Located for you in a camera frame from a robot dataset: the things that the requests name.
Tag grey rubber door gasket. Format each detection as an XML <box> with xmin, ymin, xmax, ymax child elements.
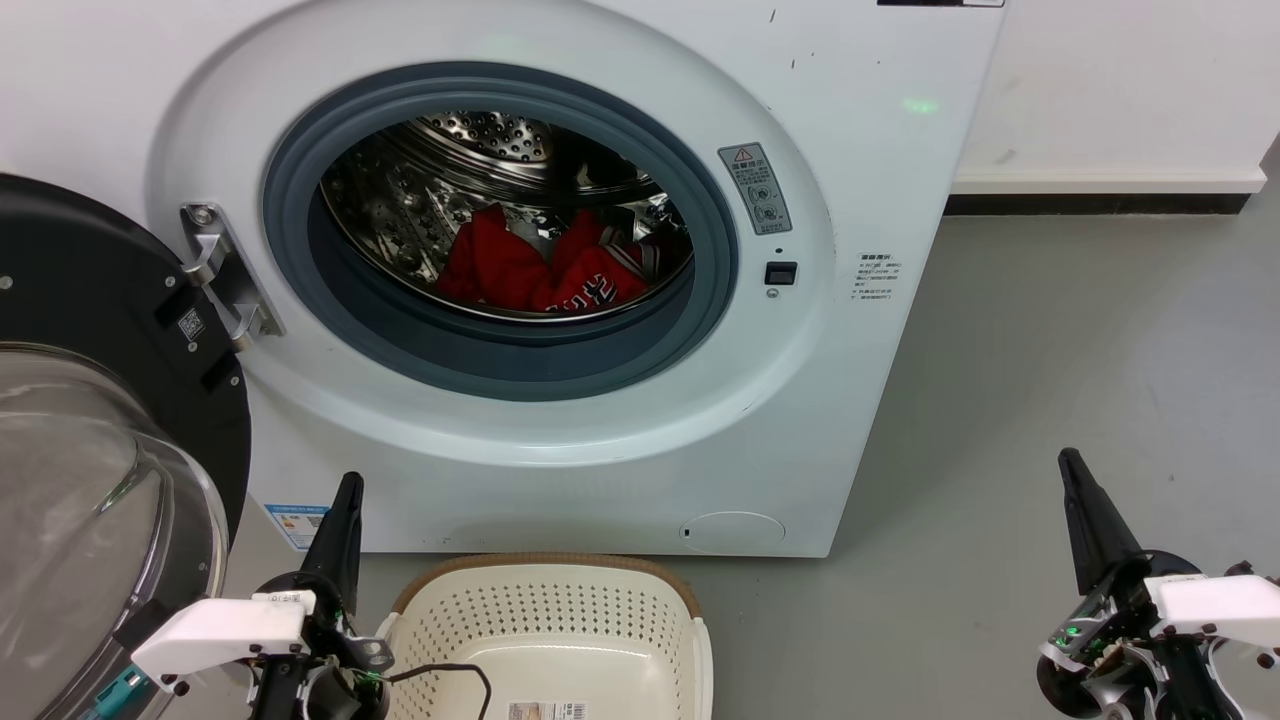
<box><xmin>262</xmin><ymin>62</ymin><xmax>741</xmax><ymax>403</ymax></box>

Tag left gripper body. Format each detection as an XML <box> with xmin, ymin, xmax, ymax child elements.
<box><xmin>250</xmin><ymin>570</ymin><xmax>393</xmax><ymax>720</ymax></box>

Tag red garment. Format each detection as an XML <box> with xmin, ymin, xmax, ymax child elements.
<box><xmin>435</xmin><ymin>203</ymin><xmax>673</xmax><ymax>315</ymax></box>

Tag black glass washer door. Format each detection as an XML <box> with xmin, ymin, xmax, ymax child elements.
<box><xmin>0</xmin><ymin>172</ymin><xmax>253</xmax><ymax>720</ymax></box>

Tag cream perforated laundry basket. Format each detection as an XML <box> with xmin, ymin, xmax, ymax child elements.
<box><xmin>375</xmin><ymin>553</ymin><xmax>714</xmax><ymax>720</ymax></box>

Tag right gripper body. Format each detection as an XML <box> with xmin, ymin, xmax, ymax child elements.
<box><xmin>1037</xmin><ymin>553</ymin><xmax>1241</xmax><ymax>720</ymax></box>

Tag grey warning label sticker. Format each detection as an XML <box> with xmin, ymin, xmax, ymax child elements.
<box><xmin>717</xmin><ymin>142</ymin><xmax>793</xmax><ymax>237</ymax></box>

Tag thin black cable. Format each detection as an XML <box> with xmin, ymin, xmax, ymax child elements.
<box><xmin>385</xmin><ymin>663</ymin><xmax>494</xmax><ymax>720</ymax></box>

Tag printed text notice sticker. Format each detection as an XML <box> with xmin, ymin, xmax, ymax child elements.
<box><xmin>850</xmin><ymin>252</ymin><xmax>903</xmax><ymax>305</ymax></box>

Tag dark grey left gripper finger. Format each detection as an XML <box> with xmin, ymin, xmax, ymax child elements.
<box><xmin>298</xmin><ymin>472</ymin><xmax>365</xmax><ymax>613</ymax></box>

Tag white and black baseboard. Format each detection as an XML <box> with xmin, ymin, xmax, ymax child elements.
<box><xmin>945</xmin><ymin>165</ymin><xmax>1268</xmax><ymax>216</ymax></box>

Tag stainless steel washing machine drum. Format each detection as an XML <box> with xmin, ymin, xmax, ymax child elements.
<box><xmin>320</xmin><ymin>110</ymin><xmax>696</xmax><ymax>323</ymax></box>

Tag blue energy label sticker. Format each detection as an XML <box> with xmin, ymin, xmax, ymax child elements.
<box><xmin>265</xmin><ymin>503</ymin><xmax>331</xmax><ymax>551</ymax></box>

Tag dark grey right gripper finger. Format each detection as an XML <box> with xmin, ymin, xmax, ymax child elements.
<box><xmin>1058</xmin><ymin>448</ymin><xmax>1143</xmax><ymax>596</ymax></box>

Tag silver door hinge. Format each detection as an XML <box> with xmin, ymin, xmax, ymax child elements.
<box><xmin>180</xmin><ymin>202</ymin><xmax>286</xmax><ymax>351</ymax></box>

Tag white front-load washing machine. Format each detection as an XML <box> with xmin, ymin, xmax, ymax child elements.
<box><xmin>0</xmin><ymin>0</ymin><xmax>1009</xmax><ymax>559</ymax></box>

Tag round drain filter cover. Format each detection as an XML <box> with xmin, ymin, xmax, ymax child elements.
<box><xmin>680</xmin><ymin>511</ymin><xmax>787</xmax><ymax>554</ymax></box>

